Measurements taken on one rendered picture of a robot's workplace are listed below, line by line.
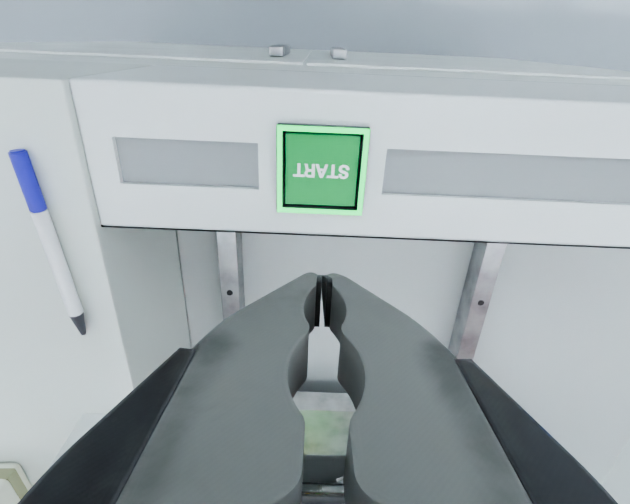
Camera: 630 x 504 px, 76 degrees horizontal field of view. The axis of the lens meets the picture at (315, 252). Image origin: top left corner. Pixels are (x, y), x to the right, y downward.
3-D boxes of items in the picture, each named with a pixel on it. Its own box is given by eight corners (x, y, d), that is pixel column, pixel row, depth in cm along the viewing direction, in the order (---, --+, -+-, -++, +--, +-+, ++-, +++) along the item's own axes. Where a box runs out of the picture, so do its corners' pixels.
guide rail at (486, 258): (424, 491, 64) (429, 511, 61) (412, 490, 64) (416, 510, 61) (507, 189, 41) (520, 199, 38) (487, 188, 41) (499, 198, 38)
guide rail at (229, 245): (254, 485, 64) (251, 504, 61) (241, 484, 64) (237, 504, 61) (238, 177, 40) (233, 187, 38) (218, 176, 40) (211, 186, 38)
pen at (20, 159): (86, 338, 30) (19, 152, 24) (73, 338, 30) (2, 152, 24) (93, 329, 31) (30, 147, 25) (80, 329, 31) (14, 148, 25)
